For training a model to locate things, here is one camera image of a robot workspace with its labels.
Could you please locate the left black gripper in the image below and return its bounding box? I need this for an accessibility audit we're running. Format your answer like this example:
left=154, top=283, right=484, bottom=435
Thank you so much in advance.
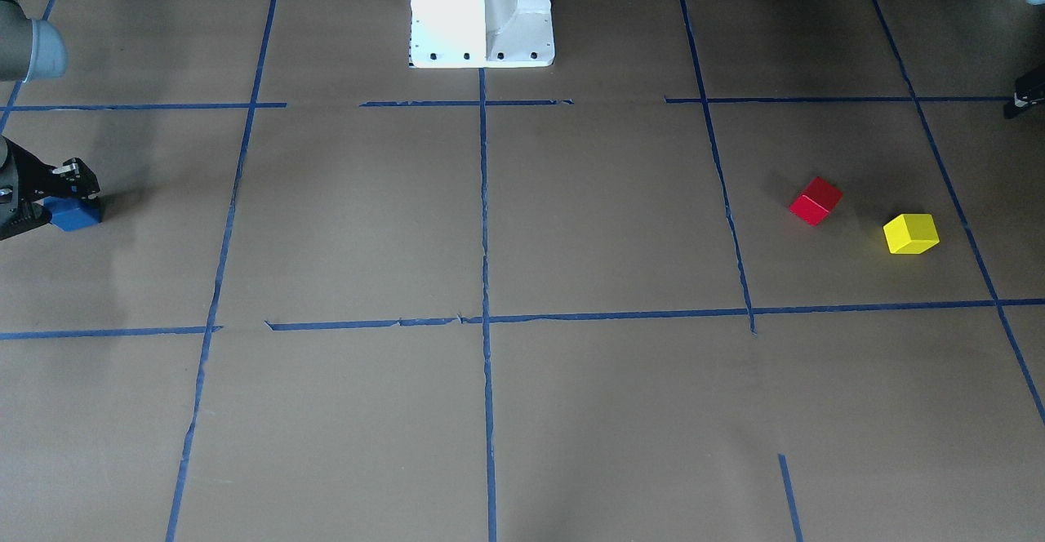
left=1004, top=64, right=1045, bottom=119

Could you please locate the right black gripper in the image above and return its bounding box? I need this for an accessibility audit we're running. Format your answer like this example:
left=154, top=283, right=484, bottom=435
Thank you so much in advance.
left=1, top=137, right=100, bottom=240

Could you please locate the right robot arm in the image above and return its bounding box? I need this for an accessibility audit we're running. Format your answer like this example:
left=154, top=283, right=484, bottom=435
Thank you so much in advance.
left=1, top=0, right=101, bottom=240

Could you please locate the blue wooden block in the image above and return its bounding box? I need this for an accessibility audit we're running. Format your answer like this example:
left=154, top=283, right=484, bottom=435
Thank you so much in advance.
left=42, top=197, right=102, bottom=232

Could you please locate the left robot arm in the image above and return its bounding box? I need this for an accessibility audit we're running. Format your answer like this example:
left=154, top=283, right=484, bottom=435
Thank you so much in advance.
left=1003, top=0, right=1044, bottom=119

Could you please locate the yellow wooden block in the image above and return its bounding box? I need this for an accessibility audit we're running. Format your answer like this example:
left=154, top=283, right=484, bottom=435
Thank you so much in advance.
left=883, top=212, right=941, bottom=255

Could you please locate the red wooden block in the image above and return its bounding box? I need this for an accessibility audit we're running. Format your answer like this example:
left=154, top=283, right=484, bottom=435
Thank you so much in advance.
left=789, top=176, right=843, bottom=226

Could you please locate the white pedestal column with base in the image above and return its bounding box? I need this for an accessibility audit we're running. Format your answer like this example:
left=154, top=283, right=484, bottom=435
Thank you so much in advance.
left=408, top=0, right=556, bottom=69

